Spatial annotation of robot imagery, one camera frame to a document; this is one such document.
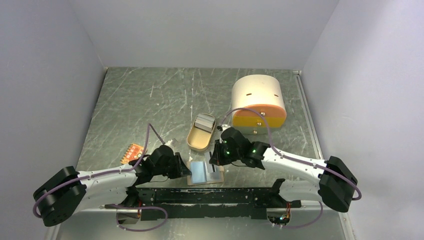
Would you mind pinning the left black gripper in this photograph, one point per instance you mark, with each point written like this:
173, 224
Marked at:
180, 167

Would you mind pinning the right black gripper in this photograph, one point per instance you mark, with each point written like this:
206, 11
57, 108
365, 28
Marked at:
217, 158

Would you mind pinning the tan card holder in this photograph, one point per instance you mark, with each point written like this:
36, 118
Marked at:
204, 173

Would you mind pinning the tan oval tray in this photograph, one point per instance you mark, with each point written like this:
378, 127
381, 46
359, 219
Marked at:
198, 139

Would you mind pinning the grey credit card stack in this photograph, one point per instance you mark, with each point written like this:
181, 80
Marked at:
204, 122

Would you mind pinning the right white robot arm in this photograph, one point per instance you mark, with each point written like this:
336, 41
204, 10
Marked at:
327, 181

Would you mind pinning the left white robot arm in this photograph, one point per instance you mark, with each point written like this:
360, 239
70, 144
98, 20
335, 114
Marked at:
70, 191

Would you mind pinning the orange patterned card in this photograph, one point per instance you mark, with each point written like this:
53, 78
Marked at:
133, 152

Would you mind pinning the cream orange drawer box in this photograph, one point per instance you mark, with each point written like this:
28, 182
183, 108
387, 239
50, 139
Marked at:
261, 93

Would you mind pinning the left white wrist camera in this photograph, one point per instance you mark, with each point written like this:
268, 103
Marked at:
172, 143

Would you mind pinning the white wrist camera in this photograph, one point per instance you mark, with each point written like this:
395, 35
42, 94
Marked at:
172, 143
223, 127

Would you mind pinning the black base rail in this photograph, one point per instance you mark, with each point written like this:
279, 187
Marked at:
209, 202

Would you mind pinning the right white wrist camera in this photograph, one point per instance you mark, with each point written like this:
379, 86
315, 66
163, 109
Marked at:
223, 127

